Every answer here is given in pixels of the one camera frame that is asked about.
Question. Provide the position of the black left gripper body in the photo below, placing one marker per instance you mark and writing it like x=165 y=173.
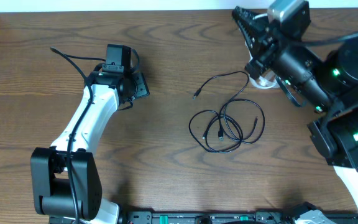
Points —
x=141 y=86

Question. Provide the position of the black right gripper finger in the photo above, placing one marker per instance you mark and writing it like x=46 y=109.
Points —
x=252 y=34
x=245 y=17

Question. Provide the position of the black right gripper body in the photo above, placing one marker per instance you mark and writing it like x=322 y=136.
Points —
x=268 y=53

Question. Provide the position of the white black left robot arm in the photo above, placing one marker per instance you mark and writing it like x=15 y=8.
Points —
x=65 y=180

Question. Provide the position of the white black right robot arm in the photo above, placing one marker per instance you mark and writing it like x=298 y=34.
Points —
x=323 y=72

